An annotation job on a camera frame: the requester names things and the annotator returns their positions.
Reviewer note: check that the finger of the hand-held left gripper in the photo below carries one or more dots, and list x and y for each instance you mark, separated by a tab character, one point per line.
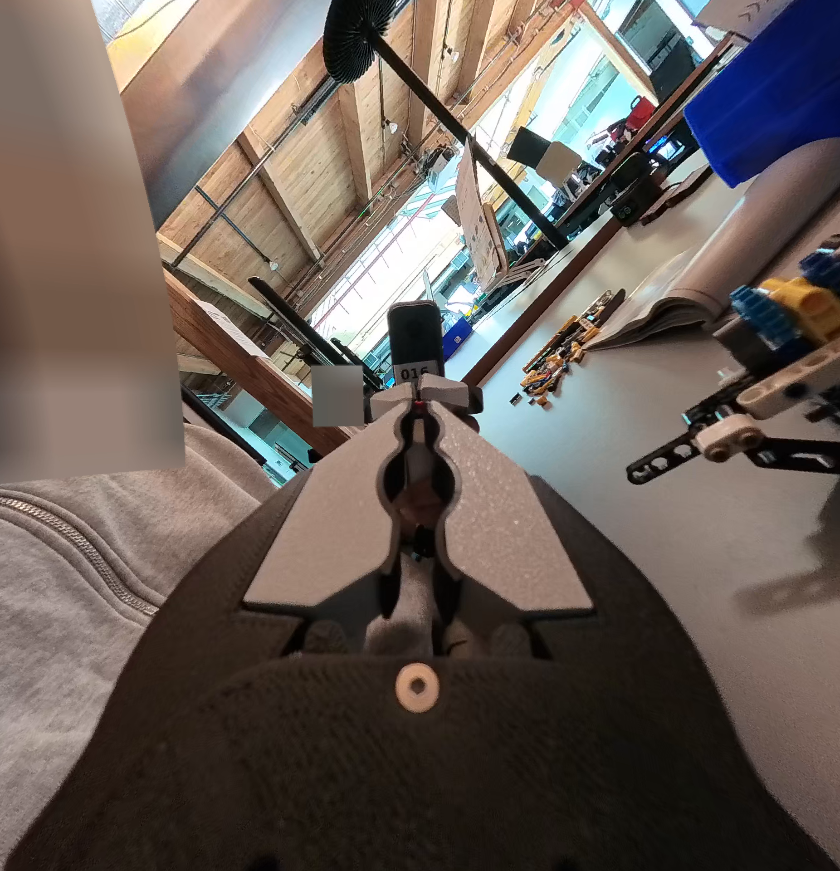
389	403
447	391

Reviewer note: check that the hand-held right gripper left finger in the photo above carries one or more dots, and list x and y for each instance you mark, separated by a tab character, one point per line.
325	531

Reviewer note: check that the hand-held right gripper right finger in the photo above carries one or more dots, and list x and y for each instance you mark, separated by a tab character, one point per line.
515	537

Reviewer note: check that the pile of lego pieces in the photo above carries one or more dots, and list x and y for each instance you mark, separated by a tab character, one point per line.
563	354

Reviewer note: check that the partly built lego model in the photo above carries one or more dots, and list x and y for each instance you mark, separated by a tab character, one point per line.
780	394

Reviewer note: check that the lego instruction booklet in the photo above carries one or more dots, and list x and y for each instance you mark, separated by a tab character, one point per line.
665	306

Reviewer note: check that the small blue storage bin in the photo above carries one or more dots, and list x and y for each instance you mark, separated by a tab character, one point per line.
457	340

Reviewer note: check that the wooden stand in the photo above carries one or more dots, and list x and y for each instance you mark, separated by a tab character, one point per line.
519	271

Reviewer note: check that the printed cardboard box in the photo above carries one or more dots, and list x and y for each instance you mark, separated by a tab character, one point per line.
481	218

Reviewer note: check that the white paper sheet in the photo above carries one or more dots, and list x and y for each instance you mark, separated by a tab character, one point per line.
229	326

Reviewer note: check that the black pole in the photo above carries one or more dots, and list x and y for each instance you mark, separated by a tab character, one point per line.
461	129

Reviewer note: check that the black charger with green rings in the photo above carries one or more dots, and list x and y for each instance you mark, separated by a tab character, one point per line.
631	204

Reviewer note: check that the large blue plastic bin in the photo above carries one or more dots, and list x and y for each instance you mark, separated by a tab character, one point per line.
767	102

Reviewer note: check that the white printed plastic bags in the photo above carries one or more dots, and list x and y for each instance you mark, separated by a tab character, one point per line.
733	10

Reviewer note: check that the black metal frame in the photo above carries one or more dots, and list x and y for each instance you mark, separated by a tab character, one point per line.
291	313

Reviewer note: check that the dark camera battery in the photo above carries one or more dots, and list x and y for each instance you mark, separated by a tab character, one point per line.
692	182
665	204

